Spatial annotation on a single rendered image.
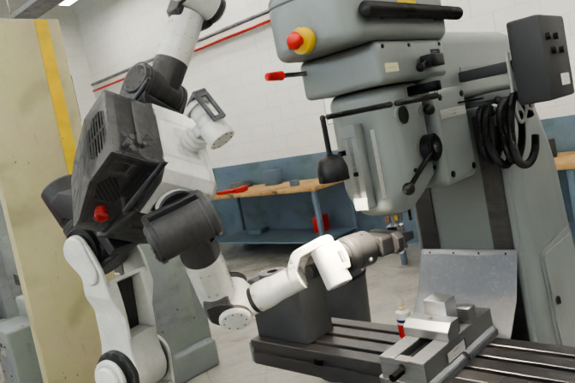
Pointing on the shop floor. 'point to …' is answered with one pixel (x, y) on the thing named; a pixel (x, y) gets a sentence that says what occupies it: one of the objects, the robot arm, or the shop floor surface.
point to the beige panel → (44, 56)
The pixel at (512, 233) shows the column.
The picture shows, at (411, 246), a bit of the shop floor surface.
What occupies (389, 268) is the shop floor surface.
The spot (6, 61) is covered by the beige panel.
